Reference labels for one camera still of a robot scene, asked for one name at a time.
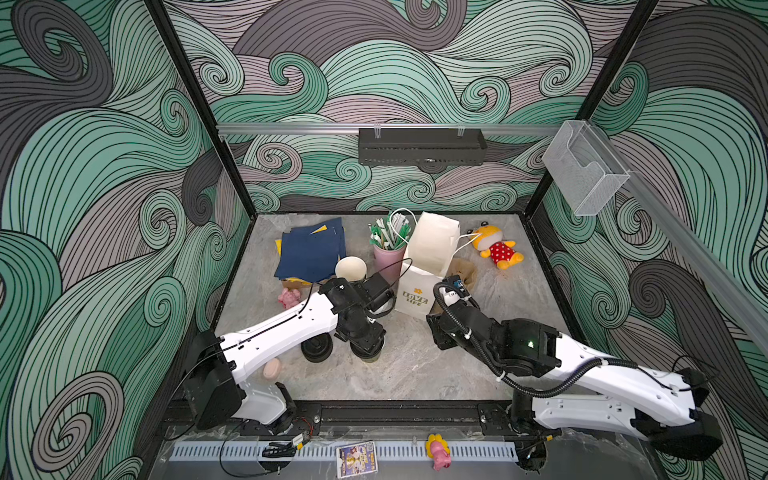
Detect dark blue napkin stack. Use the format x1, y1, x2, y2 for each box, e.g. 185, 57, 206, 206
274, 217, 348, 283

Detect green white wrapped straws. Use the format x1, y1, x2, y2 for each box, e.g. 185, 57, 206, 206
369, 208, 417, 251

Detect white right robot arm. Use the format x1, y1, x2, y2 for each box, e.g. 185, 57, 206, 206
427, 283, 723, 461

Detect colourful picture card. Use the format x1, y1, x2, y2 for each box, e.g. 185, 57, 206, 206
335, 441, 378, 479

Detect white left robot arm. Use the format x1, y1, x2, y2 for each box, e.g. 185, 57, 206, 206
180, 274, 396, 432

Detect black wall shelf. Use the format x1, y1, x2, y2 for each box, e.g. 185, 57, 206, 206
358, 127, 488, 171

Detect stack of black lids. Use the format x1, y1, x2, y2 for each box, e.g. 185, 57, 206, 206
300, 333, 333, 363

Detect stack of paper cups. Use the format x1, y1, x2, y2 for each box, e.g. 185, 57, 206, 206
335, 256, 367, 282

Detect white paper takeout bag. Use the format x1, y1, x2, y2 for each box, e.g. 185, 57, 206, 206
395, 212, 476, 318

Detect clear plastic wall holder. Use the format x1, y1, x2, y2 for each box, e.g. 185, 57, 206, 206
542, 120, 630, 217

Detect pink cup holder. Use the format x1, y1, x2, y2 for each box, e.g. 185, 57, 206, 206
374, 246, 405, 285

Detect yellow red plush toy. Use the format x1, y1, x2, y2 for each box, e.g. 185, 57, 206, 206
467, 222, 524, 270

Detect small pink pig toy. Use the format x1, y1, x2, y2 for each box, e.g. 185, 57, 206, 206
278, 287, 302, 310

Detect pink figurine toy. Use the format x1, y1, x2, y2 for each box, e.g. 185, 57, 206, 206
425, 434, 452, 471

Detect brown pulp cup carrier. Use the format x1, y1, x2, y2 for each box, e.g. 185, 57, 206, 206
446, 258, 478, 292

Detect green paper coffee cup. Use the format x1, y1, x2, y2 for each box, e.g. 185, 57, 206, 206
350, 344, 383, 363

